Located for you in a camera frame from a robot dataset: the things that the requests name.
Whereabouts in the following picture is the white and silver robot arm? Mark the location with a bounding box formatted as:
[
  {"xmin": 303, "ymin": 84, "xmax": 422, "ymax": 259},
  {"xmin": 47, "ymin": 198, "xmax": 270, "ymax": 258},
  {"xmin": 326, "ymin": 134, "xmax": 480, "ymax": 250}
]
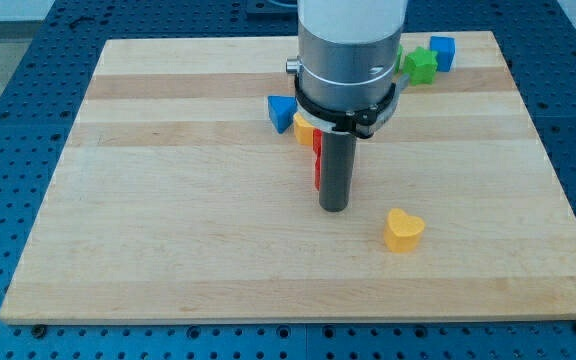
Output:
[{"xmin": 286, "ymin": 0, "xmax": 408, "ymax": 212}]

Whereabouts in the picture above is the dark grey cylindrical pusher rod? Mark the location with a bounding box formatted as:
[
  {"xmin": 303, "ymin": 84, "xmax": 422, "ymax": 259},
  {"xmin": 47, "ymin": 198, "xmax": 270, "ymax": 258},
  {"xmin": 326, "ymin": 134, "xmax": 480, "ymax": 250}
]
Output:
[{"xmin": 319, "ymin": 132, "xmax": 356, "ymax": 212}]

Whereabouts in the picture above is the green block behind arm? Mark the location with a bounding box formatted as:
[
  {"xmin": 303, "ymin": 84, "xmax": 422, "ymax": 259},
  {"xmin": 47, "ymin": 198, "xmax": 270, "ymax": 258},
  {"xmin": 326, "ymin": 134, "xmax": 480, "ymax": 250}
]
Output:
[{"xmin": 394, "ymin": 44, "xmax": 404, "ymax": 74}]

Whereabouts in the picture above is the green star block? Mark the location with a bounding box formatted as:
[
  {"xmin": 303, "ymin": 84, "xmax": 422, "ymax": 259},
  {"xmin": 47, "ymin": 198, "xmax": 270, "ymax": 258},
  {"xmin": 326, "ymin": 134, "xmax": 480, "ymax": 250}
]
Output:
[{"xmin": 403, "ymin": 47, "xmax": 438, "ymax": 85}]

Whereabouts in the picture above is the yellow heart block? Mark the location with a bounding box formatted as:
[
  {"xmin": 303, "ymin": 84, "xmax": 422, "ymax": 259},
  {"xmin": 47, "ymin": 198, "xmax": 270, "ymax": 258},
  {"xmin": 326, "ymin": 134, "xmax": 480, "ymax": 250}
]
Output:
[{"xmin": 383, "ymin": 208, "xmax": 426, "ymax": 253}]

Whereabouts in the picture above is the light wooden board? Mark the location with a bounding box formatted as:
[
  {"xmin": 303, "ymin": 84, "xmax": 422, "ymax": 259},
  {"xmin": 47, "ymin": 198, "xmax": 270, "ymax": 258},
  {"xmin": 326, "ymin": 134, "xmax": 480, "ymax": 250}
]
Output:
[{"xmin": 0, "ymin": 31, "xmax": 576, "ymax": 325}]

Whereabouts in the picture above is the blue triangle block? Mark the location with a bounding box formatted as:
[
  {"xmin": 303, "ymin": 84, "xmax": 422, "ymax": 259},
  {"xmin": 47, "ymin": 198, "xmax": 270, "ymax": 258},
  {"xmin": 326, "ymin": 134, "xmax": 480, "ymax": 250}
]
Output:
[{"xmin": 267, "ymin": 95, "xmax": 297, "ymax": 134}]

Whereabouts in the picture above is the blue cube block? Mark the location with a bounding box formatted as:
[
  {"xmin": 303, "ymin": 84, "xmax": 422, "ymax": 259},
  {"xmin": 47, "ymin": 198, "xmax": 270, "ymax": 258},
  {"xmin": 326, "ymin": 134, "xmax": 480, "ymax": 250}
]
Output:
[{"xmin": 429, "ymin": 36, "xmax": 456, "ymax": 72}]

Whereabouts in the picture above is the red block behind rod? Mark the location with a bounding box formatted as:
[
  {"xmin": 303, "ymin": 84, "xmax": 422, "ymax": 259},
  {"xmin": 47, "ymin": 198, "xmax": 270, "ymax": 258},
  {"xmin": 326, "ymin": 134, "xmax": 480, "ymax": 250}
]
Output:
[{"xmin": 312, "ymin": 129, "xmax": 322, "ymax": 191}]

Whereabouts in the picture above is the yellow block behind rod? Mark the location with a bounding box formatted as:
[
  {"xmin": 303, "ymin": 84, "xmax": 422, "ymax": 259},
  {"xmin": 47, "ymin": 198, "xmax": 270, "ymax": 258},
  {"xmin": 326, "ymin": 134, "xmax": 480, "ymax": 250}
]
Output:
[{"xmin": 293, "ymin": 112, "xmax": 314, "ymax": 146}]

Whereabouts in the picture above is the black clamp ring mount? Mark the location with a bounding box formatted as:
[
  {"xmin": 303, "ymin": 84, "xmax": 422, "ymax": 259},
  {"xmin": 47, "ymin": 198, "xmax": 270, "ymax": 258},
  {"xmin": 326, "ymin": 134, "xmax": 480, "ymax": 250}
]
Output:
[{"xmin": 294, "ymin": 74, "xmax": 410, "ymax": 139}]

